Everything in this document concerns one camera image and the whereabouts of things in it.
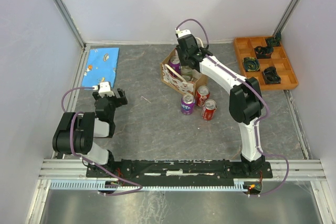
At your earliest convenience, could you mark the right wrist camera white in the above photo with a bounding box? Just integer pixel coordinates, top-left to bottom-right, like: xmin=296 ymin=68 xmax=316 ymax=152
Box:
xmin=175 ymin=28 xmax=191 ymax=38

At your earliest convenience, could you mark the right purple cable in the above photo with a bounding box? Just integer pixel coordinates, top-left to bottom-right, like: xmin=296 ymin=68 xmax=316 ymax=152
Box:
xmin=175 ymin=18 xmax=290 ymax=198

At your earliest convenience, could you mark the dark rolled fabric top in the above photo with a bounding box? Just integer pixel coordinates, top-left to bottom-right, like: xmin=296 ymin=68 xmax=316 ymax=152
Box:
xmin=265 ymin=31 xmax=282 ymax=47

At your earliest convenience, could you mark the canvas tote bag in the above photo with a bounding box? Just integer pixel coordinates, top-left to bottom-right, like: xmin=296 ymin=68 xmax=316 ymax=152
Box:
xmin=160 ymin=48 xmax=208 ymax=96

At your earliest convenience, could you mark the orange wooden divided tray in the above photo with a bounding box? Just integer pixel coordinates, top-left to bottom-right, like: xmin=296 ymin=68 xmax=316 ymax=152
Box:
xmin=234 ymin=37 xmax=299 ymax=91

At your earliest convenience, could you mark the clear green-cap bottle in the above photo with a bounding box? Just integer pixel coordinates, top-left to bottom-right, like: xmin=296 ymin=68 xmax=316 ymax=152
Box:
xmin=181 ymin=66 xmax=193 ymax=81

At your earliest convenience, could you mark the purple cable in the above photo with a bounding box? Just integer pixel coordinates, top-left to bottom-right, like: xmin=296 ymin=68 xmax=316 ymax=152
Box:
xmin=60 ymin=86 xmax=144 ymax=196
xmin=175 ymin=18 xmax=290 ymax=198

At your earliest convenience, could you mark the blue cable duct rail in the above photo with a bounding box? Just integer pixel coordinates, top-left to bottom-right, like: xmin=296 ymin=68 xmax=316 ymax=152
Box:
xmin=49 ymin=179 xmax=247 ymax=193

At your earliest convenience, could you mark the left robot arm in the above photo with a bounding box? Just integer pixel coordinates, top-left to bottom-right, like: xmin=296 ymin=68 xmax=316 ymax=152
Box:
xmin=53 ymin=88 xmax=128 ymax=177

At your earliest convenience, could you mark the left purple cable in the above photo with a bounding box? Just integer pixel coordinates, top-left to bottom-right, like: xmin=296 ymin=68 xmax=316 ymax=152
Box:
xmin=60 ymin=86 xmax=144 ymax=196

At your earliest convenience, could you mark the black rolled belt lower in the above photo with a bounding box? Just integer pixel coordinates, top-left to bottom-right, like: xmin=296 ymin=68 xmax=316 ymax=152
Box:
xmin=262 ymin=66 xmax=281 ymax=84

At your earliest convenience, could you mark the blue-green rolled fabric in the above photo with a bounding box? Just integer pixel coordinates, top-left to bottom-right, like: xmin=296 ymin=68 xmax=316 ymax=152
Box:
xmin=243 ymin=57 xmax=260 ymax=72

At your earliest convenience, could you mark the blue space-print cloth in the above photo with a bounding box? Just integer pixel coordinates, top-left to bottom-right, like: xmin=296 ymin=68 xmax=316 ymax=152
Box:
xmin=81 ymin=47 xmax=119 ymax=87

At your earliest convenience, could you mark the black rolled belt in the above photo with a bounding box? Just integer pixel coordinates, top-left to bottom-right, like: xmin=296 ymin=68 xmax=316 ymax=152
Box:
xmin=254 ymin=46 xmax=274 ymax=59
xmin=262 ymin=66 xmax=281 ymax=84

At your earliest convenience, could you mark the aluminium frame rail front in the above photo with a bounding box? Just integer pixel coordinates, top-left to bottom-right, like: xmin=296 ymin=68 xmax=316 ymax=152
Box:
xmin=38 ymin=159 xmax=327 ymax=181

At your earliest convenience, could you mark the purple fanta can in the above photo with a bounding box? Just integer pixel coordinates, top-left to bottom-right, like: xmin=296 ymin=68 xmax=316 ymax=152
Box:
xmin=181 ymin=93 xmax=195 ymax=115

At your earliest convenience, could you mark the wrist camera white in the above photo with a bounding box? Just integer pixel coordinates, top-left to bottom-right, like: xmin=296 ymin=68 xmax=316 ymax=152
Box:
xmin=98 ymin=81 xmax=114 ymax=98
xmin=175 ymin=28 xmax=191 ymax=38

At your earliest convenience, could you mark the red cola can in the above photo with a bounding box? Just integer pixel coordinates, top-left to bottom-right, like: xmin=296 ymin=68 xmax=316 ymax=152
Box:
xmin=195 ymin=86 xmax=210 ymax=107
xmin=202 ymin=99 xmax=217 ymax=121

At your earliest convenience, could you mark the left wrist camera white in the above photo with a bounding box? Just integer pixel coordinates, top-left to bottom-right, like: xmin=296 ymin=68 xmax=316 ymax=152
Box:
xmin=98 ymin=81 xmax=114 ymax=98

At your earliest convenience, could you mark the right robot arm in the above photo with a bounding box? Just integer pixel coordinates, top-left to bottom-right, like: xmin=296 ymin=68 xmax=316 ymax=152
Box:
xmin=176 ymin=30 xmax=269 ymax=177

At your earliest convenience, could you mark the black rolled belt upper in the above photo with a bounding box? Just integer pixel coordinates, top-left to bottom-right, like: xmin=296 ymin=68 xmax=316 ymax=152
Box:
xmin=254 ymin=46 xmax=274 ymax=59

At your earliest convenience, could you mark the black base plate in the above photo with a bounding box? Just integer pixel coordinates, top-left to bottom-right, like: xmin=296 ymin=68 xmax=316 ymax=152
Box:
xmin=86 ymin=158 xmax=273 ymax=183

